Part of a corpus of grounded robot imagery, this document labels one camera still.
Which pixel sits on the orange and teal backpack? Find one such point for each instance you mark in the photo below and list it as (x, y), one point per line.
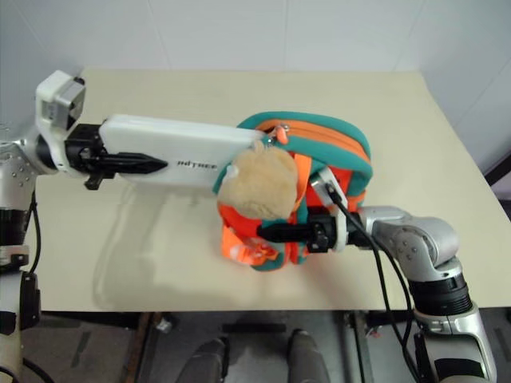
(339, 147)

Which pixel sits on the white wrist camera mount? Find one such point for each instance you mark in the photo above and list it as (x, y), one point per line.
(50, 95)
(325, 181)

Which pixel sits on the dark table frame bar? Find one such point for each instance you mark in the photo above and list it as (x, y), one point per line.
(359, 347)
(145, 347)

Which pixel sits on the dark object beside table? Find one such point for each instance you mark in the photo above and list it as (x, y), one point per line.
(499, 167)

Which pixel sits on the dark rounded shape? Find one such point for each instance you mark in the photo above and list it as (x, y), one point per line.
(209, 361)
(307, 357)

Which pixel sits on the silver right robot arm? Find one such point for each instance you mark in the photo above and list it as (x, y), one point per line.
(427, 243)

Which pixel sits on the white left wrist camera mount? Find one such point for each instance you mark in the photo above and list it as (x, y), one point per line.
(50, 95)

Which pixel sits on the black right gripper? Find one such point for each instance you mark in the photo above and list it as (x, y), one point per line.
(321, 235)

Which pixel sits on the white rectangular box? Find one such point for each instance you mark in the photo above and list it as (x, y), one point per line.
(175, 139)

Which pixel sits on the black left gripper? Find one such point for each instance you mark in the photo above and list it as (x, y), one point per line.
(81, 143)

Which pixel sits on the beige plush toy pendant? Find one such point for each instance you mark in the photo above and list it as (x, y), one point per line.
(259, 183)

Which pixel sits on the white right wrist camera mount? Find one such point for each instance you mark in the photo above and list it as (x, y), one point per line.
(325, 181)

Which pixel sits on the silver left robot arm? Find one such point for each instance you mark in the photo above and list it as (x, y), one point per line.
(16, 163)

